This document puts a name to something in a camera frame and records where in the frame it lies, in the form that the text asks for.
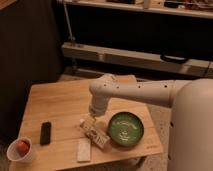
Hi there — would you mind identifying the white labelled bottle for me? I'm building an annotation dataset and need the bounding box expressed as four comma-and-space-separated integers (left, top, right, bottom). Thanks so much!
80, 119, 110, 149

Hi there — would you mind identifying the green ceramic bowl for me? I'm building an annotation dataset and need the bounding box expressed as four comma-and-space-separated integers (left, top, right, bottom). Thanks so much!
107, 112, 144, 147

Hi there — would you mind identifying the black handle on shelf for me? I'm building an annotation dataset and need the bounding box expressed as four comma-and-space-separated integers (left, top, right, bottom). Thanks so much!
160, 54, 189, 64

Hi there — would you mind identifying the grey metal shelf rack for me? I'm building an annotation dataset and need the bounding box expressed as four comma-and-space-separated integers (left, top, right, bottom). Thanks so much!
55, 0, 213, 77

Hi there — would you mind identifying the wooden table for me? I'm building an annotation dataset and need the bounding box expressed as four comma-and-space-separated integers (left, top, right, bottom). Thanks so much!
9, 79, 163, 171

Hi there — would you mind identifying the black remote control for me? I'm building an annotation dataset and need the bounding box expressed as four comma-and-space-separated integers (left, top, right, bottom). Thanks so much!
40, 122, 51, 145

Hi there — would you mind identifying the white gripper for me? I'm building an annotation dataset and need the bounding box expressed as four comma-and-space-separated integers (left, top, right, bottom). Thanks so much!
82, 100, 108, 131

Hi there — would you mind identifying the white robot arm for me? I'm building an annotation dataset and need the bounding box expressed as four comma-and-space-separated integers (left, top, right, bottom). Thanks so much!
89, 74, 213, 171

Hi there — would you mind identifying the red apple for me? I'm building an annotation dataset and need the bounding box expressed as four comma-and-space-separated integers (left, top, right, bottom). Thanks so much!
17, 140, 30, 156

